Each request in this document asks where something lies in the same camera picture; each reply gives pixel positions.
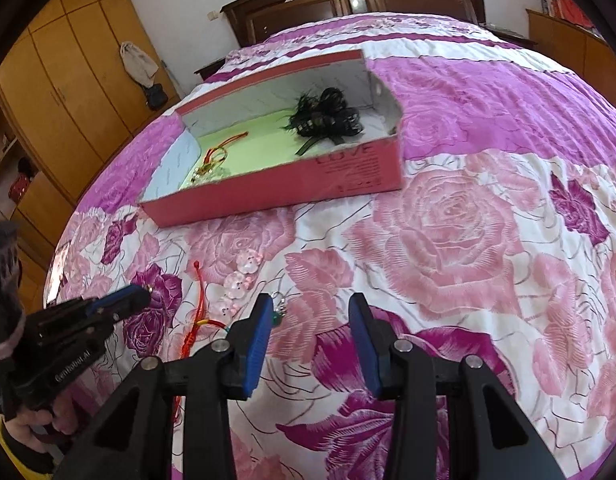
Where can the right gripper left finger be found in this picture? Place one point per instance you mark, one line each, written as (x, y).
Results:
(249, 339)

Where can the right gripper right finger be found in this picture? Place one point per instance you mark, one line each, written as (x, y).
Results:
(374, 338)

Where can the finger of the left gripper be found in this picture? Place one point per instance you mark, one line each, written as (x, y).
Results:
(119, 305)

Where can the green bead earring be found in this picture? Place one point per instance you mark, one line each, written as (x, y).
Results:
(279, 310)

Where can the yellow sleeve forearm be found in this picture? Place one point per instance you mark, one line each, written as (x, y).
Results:
(32, 465)

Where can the person's left hand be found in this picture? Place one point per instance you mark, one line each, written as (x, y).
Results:
(62, 416)

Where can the floral pink bedspread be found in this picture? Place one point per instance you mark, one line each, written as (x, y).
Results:
(501, 243)

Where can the green paper liner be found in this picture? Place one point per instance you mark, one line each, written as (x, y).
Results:
(263, 142)

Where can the black hanging pouch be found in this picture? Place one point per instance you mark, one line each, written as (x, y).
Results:
(156, 98)

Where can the pink cardboard shoe box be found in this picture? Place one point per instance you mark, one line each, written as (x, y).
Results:
(369, 167)

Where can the orange wooden wardrobe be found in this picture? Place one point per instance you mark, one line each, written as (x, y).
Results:
(67, 108)

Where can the black feather hair clip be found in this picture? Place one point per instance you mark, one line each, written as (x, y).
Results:
(324, 117)

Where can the beige hanging cloth bag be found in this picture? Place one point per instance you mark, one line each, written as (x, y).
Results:
(138, 64)

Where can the left dark nightstand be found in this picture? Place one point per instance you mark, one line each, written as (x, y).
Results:
(209, 70)

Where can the dark nightstand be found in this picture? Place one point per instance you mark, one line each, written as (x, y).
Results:
(511, 37)
(209, 70)

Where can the right dark nightstand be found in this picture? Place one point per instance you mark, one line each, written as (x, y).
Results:
(511, 37)

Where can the low wooden dresser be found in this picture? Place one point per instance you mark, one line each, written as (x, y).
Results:
(575, 48)

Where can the red white curtain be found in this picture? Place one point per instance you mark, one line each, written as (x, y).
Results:
(571, 12)

